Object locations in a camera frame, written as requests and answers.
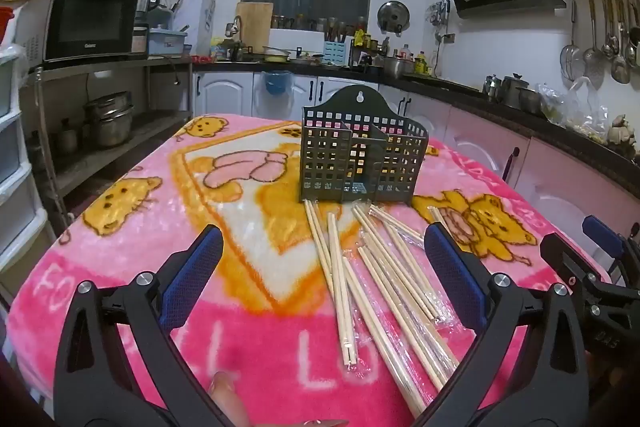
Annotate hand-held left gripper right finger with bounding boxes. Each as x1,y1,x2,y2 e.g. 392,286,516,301
412,223,590,427

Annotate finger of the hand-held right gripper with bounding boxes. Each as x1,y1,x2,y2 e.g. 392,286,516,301
540,233,608,303
582,216,640,278

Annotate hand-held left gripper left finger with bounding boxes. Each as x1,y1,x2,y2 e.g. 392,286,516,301
54,225,236,427

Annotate bunch of wooden chopsticks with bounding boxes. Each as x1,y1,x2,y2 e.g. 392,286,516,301
303,198,463,420

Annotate dark green utensil holder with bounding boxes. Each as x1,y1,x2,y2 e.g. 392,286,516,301
299,84,430,204

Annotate person's left hand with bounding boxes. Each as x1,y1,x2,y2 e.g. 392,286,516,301
209,372,350,427

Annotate pink printed blanket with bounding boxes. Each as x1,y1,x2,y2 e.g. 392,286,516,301
5,112,613,427

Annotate brown ornament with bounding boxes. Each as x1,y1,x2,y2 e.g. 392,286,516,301
606,113,637,146

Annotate clear plastic bags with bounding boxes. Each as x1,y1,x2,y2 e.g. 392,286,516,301
537,77,610,140

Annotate pink base cabinet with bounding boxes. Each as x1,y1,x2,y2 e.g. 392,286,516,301
400,92,640,258

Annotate low steel pot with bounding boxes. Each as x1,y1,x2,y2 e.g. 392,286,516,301
517,87,545,115

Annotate row of hanging steel ladles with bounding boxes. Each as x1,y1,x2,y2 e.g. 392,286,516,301
581,0,640,85

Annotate white base cabinet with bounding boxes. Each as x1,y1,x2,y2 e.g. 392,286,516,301
192,71,416,118

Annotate small steel cup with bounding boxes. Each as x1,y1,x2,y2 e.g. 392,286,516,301
57,119,78,148

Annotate black kitchen countertop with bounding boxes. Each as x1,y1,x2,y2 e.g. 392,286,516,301
192,57,640,180

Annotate blue hanging bin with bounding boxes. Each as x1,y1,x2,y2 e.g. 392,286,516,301
263,71,292,98

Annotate white plastic drawer unit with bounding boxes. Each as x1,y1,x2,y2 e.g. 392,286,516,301
0,47,36,268

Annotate steel stock pot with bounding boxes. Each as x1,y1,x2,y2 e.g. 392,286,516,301
383,55,416,78

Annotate grey metal shelf rack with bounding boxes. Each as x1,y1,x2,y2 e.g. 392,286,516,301
20,54,195,218

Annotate blue plastic box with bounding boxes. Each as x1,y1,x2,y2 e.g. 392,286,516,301
149,27,189,56

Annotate rack of seasoning bottles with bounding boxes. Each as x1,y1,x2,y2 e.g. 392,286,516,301
350,29,392,68

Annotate steel sink faucet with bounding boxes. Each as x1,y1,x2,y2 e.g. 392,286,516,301
225,16,245,45

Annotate blue knife block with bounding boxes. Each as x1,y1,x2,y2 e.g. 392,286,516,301
323,27,349,68

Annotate wooden cutting board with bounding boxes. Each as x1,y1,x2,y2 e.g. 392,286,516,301
235,2,274,48

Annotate hanging kitchen tools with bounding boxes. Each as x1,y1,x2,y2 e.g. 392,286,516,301
426,0,453,30

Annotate hanging steel pot lid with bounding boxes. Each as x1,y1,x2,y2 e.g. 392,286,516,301
377,0,412,35

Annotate black microwave oven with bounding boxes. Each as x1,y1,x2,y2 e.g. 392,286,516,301
15,0,140,62

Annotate row of spice jars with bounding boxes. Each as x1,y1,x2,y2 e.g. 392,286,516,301
271,13,368,32

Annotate red bucket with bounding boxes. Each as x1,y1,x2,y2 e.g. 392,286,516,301
0,6,15,45

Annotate hanging wire strainer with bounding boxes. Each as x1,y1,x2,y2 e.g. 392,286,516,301
560,0,585,82

